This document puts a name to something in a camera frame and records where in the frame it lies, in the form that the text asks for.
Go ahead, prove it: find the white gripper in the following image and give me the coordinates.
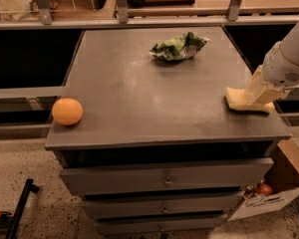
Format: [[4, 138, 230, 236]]
[[244, 42, 299, 105]]

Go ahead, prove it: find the yellow sponge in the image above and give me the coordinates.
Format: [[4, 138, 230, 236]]
[[225, 88, 275, 114]]

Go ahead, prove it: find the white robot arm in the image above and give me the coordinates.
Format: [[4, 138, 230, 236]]
[[244, 22, 299, 108]]

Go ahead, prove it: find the green white chip bag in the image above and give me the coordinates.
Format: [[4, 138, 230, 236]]
[[149, 32, 209, 62]]

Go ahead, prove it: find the cardboard box with items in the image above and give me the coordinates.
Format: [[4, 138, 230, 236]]
[[229, 138, 299, 221]]

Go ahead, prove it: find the red onion in box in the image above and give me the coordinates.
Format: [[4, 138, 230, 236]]
[[257, 181, 273, 196]]

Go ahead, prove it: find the grey drawer cabinet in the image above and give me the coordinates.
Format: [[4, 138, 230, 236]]
[[46, 27, 290, 235]]

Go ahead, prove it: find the top drawer brass knob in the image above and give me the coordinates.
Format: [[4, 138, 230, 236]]
[[163, 177, 173, 187]]

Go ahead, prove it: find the drawer brass knob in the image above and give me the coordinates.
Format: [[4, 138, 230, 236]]
[[161, 207, 169, 214], [163, 177, 173, 187]]

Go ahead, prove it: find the middle drawer brass knob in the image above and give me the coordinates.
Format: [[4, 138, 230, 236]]
[[161, 207, 169, 214]]

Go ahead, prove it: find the orange fruit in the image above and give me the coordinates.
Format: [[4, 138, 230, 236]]
[[52, 99, 83, 125]]

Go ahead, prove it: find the black metal stand leg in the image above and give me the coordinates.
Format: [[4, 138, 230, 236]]
[[5, 178, 39, 239]]

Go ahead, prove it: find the metal railing frame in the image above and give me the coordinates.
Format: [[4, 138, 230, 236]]
[[0, 0, 299, 30]]

